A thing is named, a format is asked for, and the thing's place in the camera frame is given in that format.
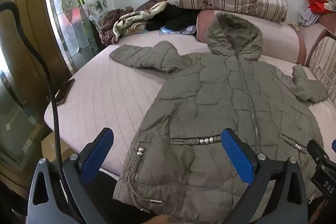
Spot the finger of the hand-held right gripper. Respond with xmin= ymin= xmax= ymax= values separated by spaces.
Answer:
xmin=307 ymin=139 xmax=336 ymax=169

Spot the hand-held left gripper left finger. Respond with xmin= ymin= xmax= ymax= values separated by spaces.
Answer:
xmin=28 ymin=127 xmax=114 ymax=224

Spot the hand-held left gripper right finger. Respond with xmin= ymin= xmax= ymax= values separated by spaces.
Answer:
xmin=221 ymin=128 xmax=309 ymax=224

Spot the olive hooded puffer jacket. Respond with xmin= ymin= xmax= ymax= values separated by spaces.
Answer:
xmin=109 ymin=12 xmax=329 ymax=223

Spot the pink quilted bed mattress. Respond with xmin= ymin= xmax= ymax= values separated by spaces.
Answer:
xmin=44 ymin=29 xmax=336 ymax=214

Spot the dark smartphone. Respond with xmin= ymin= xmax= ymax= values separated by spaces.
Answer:
xmin=54 ymin=78 xmax=76 ymax=105

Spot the striped seat cushion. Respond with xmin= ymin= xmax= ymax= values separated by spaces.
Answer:
xmin=308 ymin=36 xmax=336 ymax=106

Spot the pink bolster pillow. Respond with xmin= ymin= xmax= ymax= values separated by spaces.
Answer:
xmin=196 ymin=9 xmax=306 ymax=65

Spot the brown blanket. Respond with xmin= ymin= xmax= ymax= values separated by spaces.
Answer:
xmin=99 ymin=0 xmax=168 ymax=46

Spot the pale lavender cloth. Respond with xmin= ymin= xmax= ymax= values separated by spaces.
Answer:
xmin=301 ymin=8 xmax=319 ymax=27

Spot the blue clear plastic bag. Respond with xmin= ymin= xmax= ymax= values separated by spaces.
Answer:
xmin=160 ymin=25 xmax=197 ymax=35

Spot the stained glass door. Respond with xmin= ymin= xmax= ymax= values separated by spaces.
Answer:
xmin=43 ymin=0 xmax=99 ymax=75

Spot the floral plastic bag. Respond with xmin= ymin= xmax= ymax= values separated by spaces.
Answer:
xmin=80 ymin=0 xmax=108 ymax=30

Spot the black clothing pile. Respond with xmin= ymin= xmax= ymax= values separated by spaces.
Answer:
xmin=146 ymin=4 xmax=198 ymax=31

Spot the red cloth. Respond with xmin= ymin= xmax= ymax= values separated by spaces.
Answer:
xmin=308 ymin=0 xmax=329 ymax=14

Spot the black cable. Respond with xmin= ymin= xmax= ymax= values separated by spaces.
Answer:
xmin=0 ymin=1 xmax=65 ymax=182

